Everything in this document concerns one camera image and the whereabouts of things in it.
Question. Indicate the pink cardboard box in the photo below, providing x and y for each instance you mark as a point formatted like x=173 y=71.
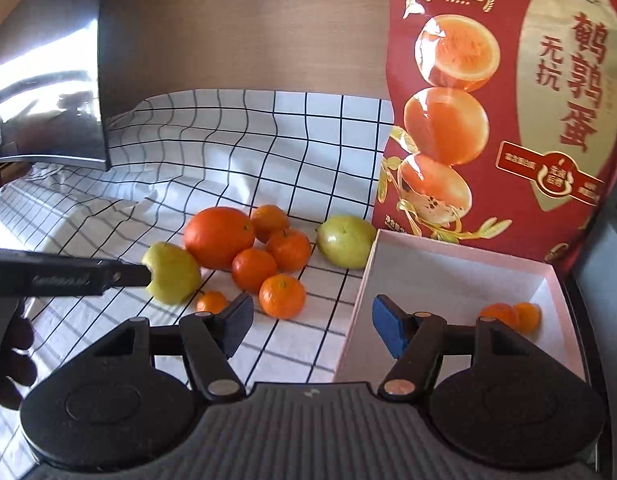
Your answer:
x=438 y=280

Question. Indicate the small tangerine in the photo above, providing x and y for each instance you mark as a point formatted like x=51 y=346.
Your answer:
x=529 y=316
x=498 y=314
x=290 y=251
x=212 y=302
x=253 y=270
x=282 y=296
x=271 y=220

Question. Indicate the white black checkered cloth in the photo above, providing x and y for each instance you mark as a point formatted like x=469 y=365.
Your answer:
x=288 y=135

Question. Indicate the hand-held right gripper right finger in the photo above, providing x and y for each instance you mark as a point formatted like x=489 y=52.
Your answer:
x=388 y=322

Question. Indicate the large orange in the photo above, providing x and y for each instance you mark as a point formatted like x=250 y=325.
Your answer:
x=218 y=237

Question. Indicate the grey computer monitor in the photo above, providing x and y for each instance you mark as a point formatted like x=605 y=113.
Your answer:
x=48 y=60

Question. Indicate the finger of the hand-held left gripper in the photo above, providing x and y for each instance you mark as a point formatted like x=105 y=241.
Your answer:
x=63 y=272

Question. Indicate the red snack bag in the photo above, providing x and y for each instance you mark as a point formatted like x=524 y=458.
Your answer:
x=538 y=160

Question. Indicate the person's left hand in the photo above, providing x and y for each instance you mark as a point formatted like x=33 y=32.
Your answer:
x=16 y=345

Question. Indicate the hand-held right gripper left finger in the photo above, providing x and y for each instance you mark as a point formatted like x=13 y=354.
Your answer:
x=238 y=321

